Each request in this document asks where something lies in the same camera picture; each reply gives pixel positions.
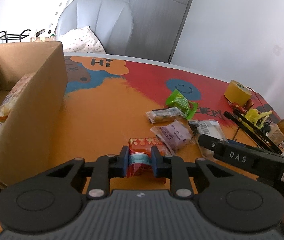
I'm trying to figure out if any black metal shoe rack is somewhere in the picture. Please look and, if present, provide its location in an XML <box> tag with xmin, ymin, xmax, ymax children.
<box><xmin>0</xmin><ymin>29</ymin><xmax>31</xmax><ymax>44</ymax></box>

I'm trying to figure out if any bright green snack packet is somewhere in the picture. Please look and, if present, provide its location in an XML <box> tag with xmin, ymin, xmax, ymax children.
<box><xmin>166</xmin><ymin>89</ymin><xmax>199</xmax><ymax>120</ymax></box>

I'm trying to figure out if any yellow-green clip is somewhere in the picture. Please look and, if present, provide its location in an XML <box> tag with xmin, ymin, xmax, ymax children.
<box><xmin>246</xmin><ymin>109</ymin><xmax>274</xmax><ymax>128</ymax></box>

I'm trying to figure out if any yellow tape roll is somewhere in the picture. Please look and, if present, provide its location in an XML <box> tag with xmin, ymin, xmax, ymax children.
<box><xmin>224</xmin><ymin>79</ymin><xmax>252</xmax><ymax>107</ymax></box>

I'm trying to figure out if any white labelled snack packet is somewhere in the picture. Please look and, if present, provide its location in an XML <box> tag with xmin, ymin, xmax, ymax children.
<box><xmin>188</xmin><ymin>120</ymin><xmax>229</xmax><ymax>157</ymax></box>

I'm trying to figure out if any purple snack packet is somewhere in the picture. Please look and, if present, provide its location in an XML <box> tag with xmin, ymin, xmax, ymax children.
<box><xmin>151</xmin><ymin>120</ymin><xmax>196</xmax><ymax>153</ymax></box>

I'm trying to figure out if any white polka-dot pillow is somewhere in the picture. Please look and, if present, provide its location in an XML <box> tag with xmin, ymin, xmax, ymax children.
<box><xmin>62</xmin><ymin>26</ymin><xmax>106</xmax><ymax>54</ymax></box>

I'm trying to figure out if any red snack packet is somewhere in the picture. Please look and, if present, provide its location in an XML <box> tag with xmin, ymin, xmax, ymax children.
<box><xmin>127</xmin><ymin>137</ymin><xmax>172</xmax><ymax>183</ymax></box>

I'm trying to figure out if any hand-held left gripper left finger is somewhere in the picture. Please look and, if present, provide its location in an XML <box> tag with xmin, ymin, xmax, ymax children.
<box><xmin>42</xmin><ymin>146</ymin><xmax>130</xmax><ymax>199</ymax></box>

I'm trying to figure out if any clear pastry snack packet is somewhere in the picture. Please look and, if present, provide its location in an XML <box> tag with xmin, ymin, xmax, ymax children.
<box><xmin>146</xmin><ymin>107</ymin><xmax>186</xmax><ymax>123</ymax></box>

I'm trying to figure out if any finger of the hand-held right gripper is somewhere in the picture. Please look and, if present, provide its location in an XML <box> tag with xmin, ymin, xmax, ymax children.
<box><xmin>198</xmin><ymin>134</ymin><xmax>226</xmax><ymax>157</ymax></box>

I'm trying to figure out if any folded black tripod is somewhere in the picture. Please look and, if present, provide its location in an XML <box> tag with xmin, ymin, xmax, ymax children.
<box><xmin>223</xmin><ymin>110</ymin><xmax>282</xmax><ymax>153</ymax></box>

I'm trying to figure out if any grey door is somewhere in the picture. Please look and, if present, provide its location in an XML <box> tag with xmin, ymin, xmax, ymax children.
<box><xmin>116</xmin><ymin>0</ymin><xmax>199</xmax><ymax>63</ymax></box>

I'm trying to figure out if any grey upholstered chair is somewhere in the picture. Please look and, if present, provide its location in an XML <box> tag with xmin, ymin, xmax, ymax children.
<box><xmin>56</xmin><ymin>0</ymin><xmax>134</xmax><ymax>55</ymax></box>

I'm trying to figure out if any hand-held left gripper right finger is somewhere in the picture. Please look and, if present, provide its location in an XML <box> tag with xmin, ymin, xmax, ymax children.
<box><xmin>151</xmin><ymin>146</ymin><xmax>245</xmax><ymax>198</ymax></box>

